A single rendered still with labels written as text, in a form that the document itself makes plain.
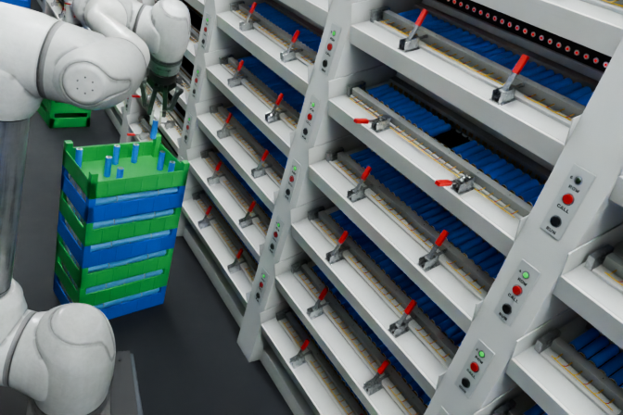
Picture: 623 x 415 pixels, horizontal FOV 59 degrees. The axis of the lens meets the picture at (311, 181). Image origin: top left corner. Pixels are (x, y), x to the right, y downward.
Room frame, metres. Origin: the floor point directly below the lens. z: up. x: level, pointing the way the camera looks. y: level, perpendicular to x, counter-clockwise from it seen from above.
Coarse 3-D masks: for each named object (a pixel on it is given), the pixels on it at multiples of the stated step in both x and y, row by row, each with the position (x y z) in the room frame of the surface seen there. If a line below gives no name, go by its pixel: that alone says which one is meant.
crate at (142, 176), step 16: (64, 144) 1.38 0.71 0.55; (112, 144) 1.49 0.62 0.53; (128, 144) 1.53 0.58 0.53; (144, 144) 1.57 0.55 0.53; (160, 144) 1.59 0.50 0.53; (64, 160) 1.37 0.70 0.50; (96, 160) 1.46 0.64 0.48; (128, 160) 1.51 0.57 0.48; (144, 160) 1.54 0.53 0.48; (176, 160) 1.52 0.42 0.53; (80, 176) 1.30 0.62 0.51; (96, 176) 1.26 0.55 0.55; (112, 176) 1.40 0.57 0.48; (128, 176) 1.42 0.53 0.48; (144, 176) 1.37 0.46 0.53; (160, 176) 1.41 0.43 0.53; (176, 176) 1.45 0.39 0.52; (96, 192) 1.27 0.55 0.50; (112, 192) 1.30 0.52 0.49; (128, 192) 1.34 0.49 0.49
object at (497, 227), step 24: (360, 72) 1.38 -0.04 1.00; (384, 72) 1.43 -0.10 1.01; (336, 96) 1.34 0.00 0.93; (432, 96) 1.32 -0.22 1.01; (336, 120) 1.31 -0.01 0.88; (384, 144) 1.16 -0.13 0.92; (408, 144) 1.15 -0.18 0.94; (408, 168) 1.09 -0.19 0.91; (432, 168) 1.07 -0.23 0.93; (552, 168) 1.05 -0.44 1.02; (432, 192) 1.04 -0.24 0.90; (480, 192) 1.00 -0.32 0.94; (456, 216) 0.98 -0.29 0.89; (480, 216) 0.93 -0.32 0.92; (504, 216) 0.93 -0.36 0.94; (504, 240) 0.89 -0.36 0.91
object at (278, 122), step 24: (240, 48) 1.94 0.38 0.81; (216, 72) 1.83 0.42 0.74; (240, 72) 1.81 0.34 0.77; (264, 72) 1.80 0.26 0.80; (240, 96) 1.67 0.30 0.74; (264, 96) 1.68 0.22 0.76; (288, 96) 1.65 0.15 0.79; (264, 120) 1.54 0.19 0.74; (288, 120) 1.54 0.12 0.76; (288, 144) 1.42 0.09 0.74
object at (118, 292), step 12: (60, 264) 1.38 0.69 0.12; (60, 276) 1.35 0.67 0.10; (156, 276) 1.44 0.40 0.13; (168, 276) 1.48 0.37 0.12; (72, 288) 1.28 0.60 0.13; (108, 288) 1.32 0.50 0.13; (120, 288) 1.35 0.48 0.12; (132, 288) 1.38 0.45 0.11; (144, 288) 1.41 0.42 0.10; (72, 300) 1.28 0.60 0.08; (84, 300) 1.27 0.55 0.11; (96, 300) 1.29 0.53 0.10; (108, 300) 1.32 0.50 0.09
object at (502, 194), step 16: (368, 96) 1.31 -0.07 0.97; (368, 112) 1.26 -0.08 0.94; (384, 112) 1.24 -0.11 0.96; (400, 128) 1.20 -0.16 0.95; (416, 128) 1.18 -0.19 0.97; (432, 144) 1.12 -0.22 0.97; (448, 160) 1.08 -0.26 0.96; (464, 160) 1.06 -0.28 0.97; (480, 176) 1.01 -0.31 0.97; (496, 192) 0.98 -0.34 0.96; (512, 208) 0.95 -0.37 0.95; (528, 208) 0.93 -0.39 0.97
